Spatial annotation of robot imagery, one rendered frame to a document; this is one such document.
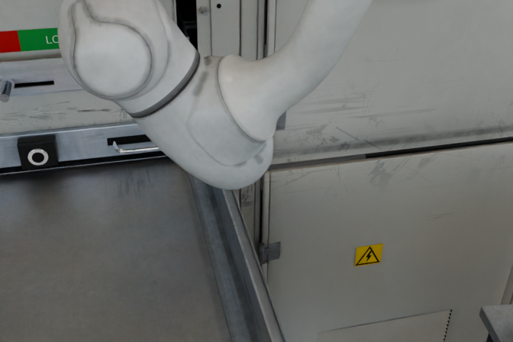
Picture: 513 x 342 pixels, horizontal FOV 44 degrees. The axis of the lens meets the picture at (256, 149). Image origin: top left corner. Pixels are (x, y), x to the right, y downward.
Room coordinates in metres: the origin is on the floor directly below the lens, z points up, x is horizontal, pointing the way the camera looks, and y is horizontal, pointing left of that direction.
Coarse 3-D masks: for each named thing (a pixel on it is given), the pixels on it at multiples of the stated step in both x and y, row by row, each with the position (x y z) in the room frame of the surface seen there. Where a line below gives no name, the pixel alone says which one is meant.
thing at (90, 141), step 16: (64, 128) 0.94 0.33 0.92; (80, 128) 0.94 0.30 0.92; (96, 128) 0.94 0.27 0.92; (112, 128) 0.95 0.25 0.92; (128, 128) 0.95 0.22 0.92; (0, 144) 0.90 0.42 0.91; (16, 144) 0.91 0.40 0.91; (64, 144) 0.93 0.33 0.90; (80, 144) 0.93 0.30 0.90; (96, 144) 0.94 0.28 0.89; (128, 144) 0.95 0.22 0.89; (144, 144) 0.96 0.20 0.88; (0, 160) 0.90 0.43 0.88; (16, 160) 0.91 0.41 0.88; (64, 160) 0.93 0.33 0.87
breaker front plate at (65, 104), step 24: (0, 0) 0.93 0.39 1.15; (24, 0) 0.93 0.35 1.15; (48, 0) 0.94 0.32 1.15; (168, 0) 0.99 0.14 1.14; (0, 24) 0.92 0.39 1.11; (24, 24) 0.93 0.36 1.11; (48, 24) 0.94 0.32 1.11; (24, 96) 0.93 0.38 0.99; (48, 96) 0.94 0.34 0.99; (72, 96) 0.95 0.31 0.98; (96, 96) 0.95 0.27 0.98; (0, 120) 0.92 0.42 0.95; (24, 120) 0.93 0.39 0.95; (48, 120) 0.94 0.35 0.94; (72, 120) 0.94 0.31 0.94; (96, 120) 0.95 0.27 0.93; (120, 120) 0.96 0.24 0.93
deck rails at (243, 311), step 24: (216, 192) 0.83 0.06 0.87; (216, 216) 0.80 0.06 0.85; (216, 240) 0.74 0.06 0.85; (240, 240) 0.66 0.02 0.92; (216, 264) 0.69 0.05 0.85; (240, 264) 0.65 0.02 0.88; (240, 288) 0.64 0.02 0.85; (240, 312) 0.60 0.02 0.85; (264, 312) 0.54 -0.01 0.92; (240, 336) 0.56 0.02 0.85; (264, 336) 0.52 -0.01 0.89
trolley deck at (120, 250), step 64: (0, 192) 0.86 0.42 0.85; (64, 192) 0.86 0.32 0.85; (128, 192) 0.87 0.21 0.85; (192, 192) 0.87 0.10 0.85; (0, 256) 0.70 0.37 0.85; (64, 256) 0.70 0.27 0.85; (128, 256) 0.71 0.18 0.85; (192, 256) 0.71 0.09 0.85; (256, 256) 0.71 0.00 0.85; (0, 320) 0.58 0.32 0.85; (64, 320) 0.58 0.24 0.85; (128, 320) 0.59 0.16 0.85; (192, 320) 0.59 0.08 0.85
